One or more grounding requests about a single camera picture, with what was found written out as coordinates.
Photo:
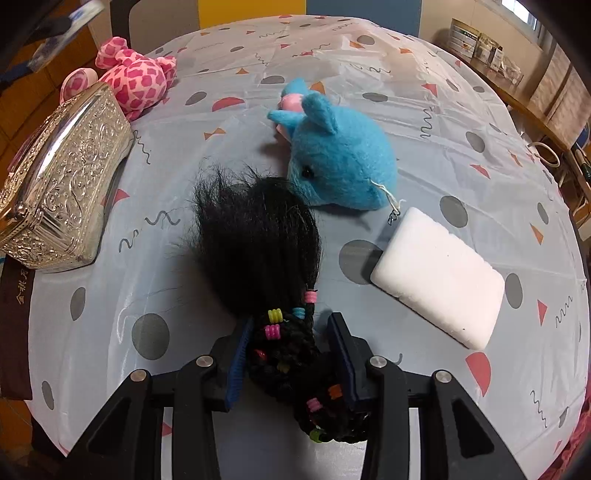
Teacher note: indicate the pink spotted plush toy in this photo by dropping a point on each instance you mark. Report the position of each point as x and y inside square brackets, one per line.
[138, 78]

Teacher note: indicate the window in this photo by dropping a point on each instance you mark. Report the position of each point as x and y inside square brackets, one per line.
[538, 23]

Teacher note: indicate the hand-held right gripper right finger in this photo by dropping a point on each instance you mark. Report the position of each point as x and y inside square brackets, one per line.
[344, 360]

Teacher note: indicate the blue plush toy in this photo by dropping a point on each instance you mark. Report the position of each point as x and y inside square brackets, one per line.
[341, 152]

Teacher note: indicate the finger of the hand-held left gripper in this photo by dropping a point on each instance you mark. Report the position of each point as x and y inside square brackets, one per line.
[32, 62]

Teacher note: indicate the white sponge block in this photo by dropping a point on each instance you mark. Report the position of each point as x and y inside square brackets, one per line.
[438, 277]

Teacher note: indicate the silver embossed tissue box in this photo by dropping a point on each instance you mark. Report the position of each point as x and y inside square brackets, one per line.
[64, 184]

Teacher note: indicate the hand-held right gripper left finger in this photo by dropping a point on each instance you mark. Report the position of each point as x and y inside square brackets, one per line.
[240, 355]

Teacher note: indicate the beige checked curtain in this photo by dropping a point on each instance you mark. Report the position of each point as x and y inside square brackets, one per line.
[563, 92]

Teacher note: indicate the patterned light blue tablecloth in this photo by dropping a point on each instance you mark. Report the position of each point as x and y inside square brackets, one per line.
[415, 115]

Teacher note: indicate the orange wooden wardrobe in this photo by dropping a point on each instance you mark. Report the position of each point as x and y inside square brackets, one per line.
[27, 110]

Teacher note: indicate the row of small cartons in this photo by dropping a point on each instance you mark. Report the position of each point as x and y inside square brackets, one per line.
[466, 39]

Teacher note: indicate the wooden desk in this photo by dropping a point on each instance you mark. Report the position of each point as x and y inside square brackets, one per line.
[521, 106]

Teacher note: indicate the black beaded hair piece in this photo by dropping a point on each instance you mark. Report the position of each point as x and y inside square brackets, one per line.
[258, 240]

